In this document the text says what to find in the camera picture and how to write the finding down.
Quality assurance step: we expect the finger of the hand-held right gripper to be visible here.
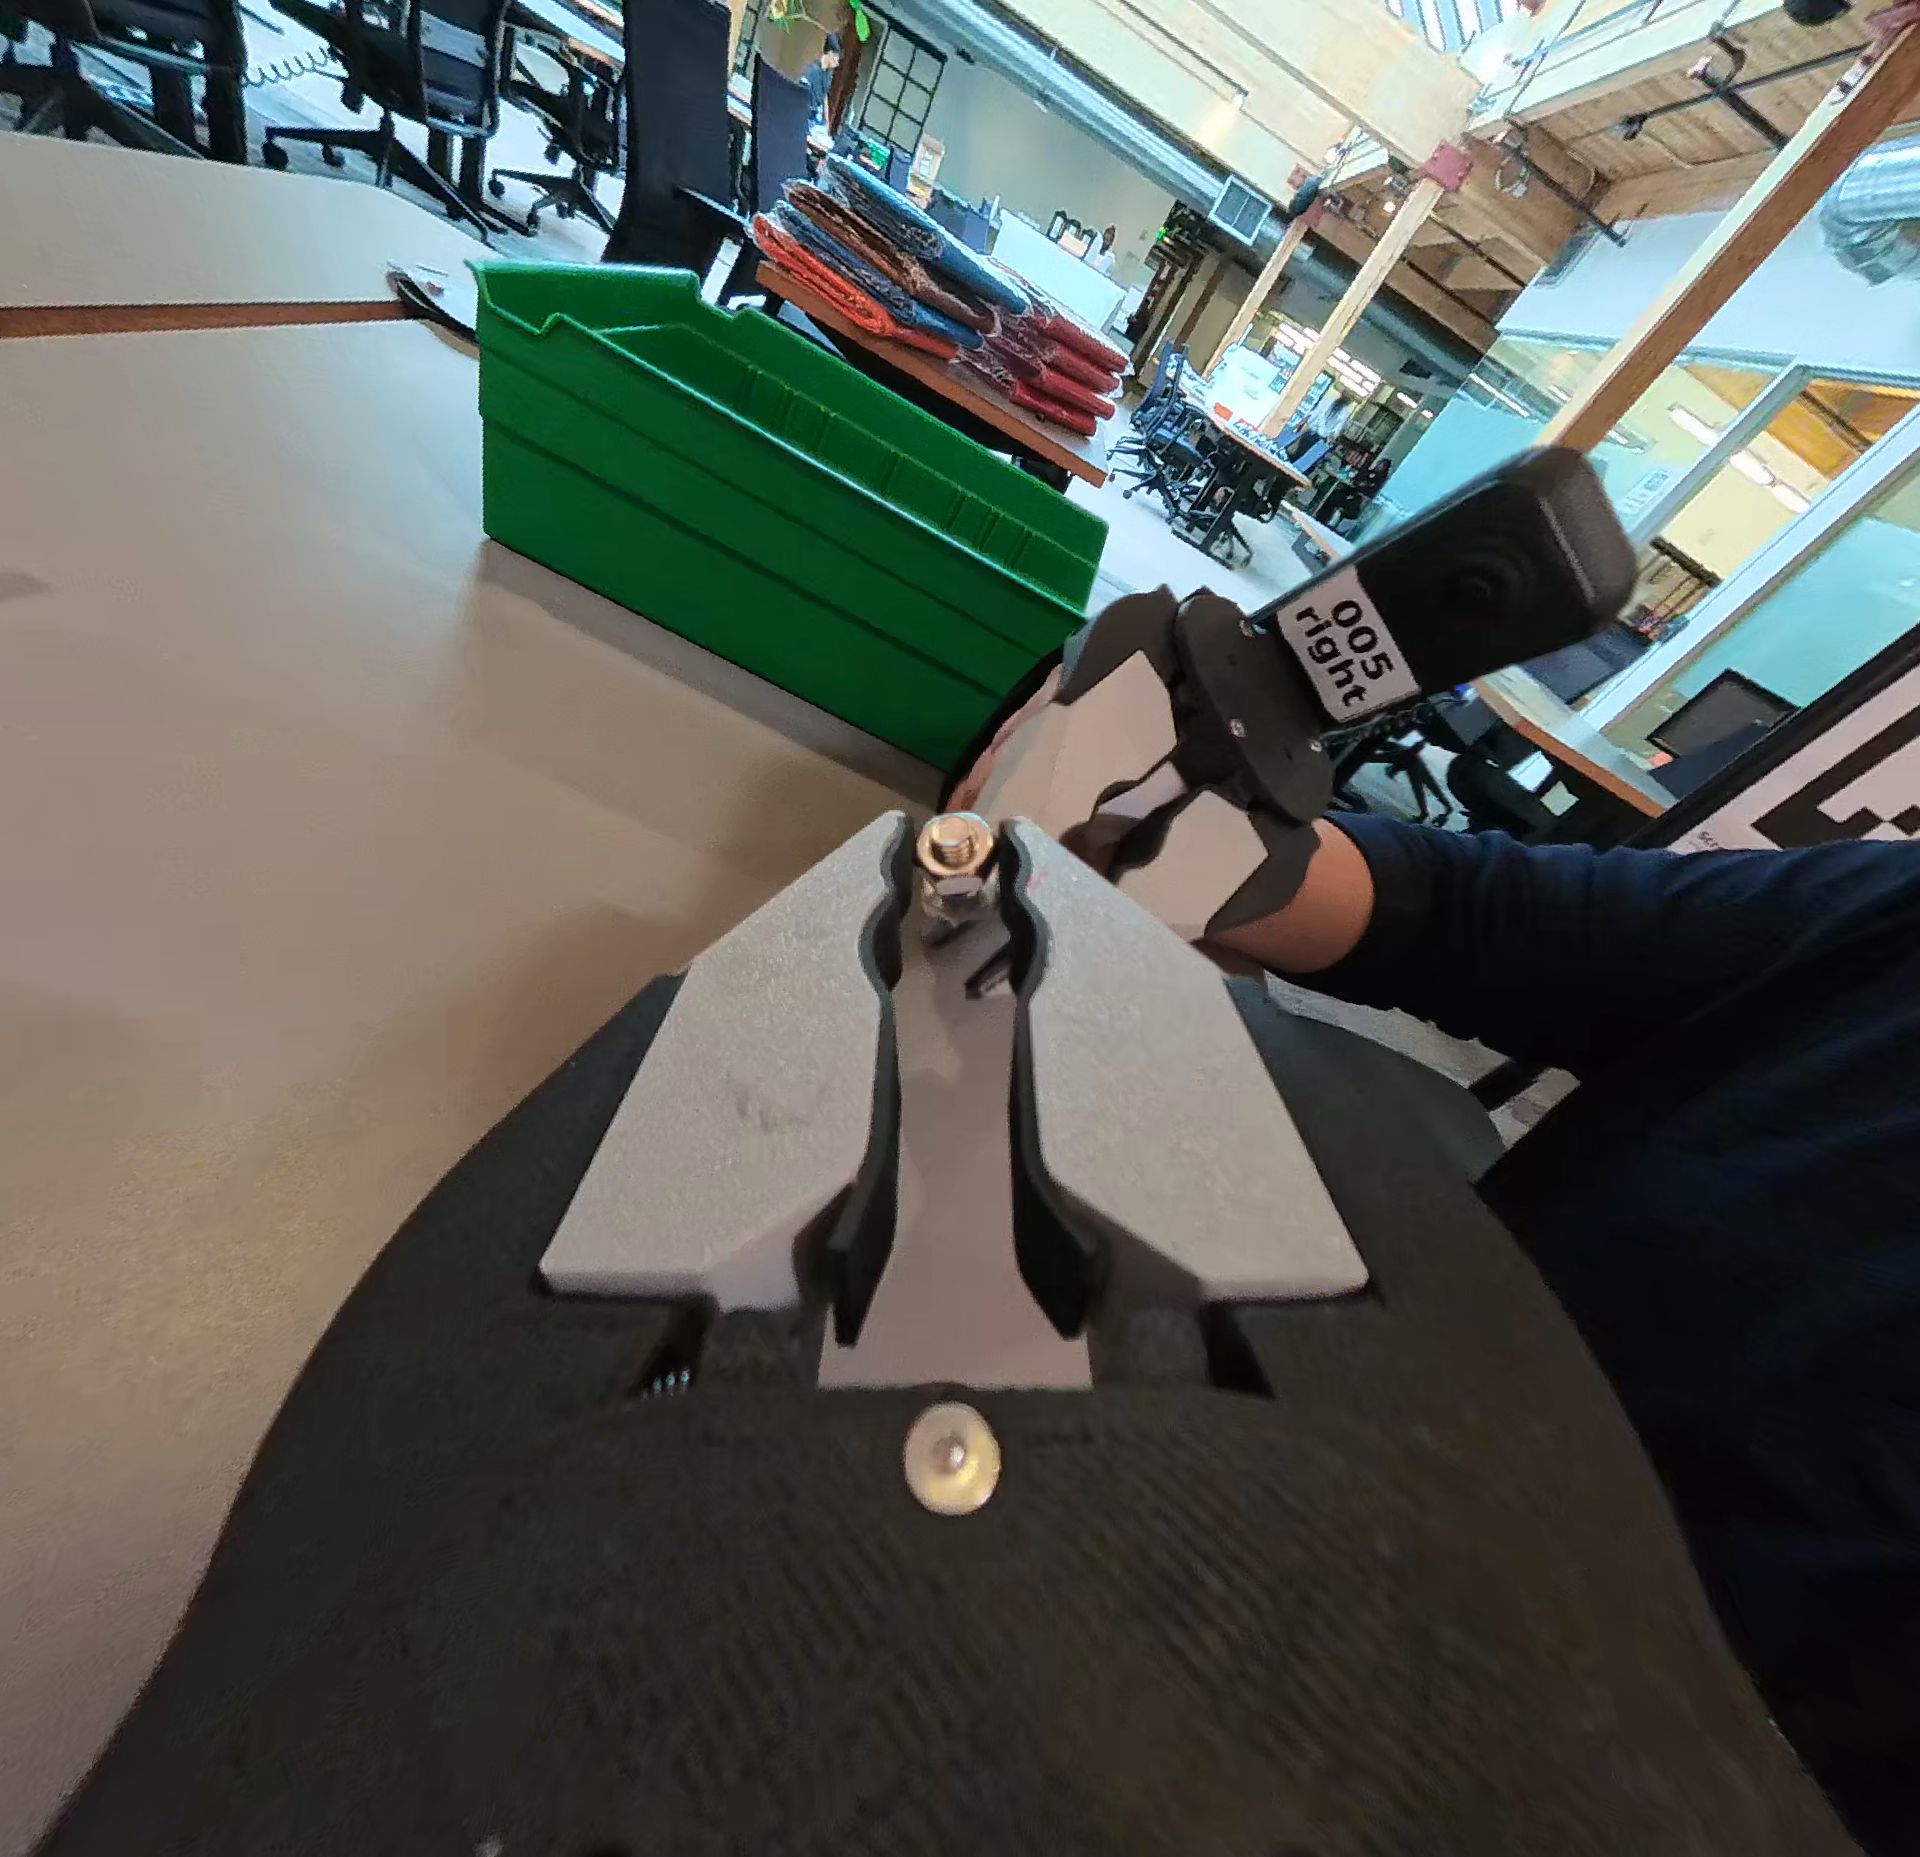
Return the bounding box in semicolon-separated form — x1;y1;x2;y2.
1020;650;1201;842
1064;775;1272;944

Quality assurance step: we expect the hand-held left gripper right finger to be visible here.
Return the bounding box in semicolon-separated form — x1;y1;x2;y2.
995;818;1372;1337

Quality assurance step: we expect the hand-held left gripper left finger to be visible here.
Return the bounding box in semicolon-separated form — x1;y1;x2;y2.
536;814;917;1348

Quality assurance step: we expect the silver bolt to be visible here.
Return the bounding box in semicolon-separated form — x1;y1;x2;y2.
915;814;999;947

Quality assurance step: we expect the green plastic bin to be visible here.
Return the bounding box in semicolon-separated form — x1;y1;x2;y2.
472;259;1110;775

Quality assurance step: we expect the person's right forearm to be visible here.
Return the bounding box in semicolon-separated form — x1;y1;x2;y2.
1319;814;1920;1123

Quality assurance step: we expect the person's right hand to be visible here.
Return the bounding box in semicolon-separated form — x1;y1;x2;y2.
940;672;1377;978

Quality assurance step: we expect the black computer monitor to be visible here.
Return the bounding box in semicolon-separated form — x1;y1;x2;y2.
1646;668;1795;758

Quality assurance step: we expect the black white pattern board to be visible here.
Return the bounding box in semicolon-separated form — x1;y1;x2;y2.
1660;654;1920;859

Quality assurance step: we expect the stack of folded cloths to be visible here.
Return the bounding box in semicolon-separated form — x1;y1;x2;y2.
749;158;1130;439

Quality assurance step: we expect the person's torso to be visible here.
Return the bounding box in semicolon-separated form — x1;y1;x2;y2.
1475;898;1920;1845

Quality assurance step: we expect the hanging green plant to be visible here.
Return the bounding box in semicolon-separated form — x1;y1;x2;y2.
752;0;875;84

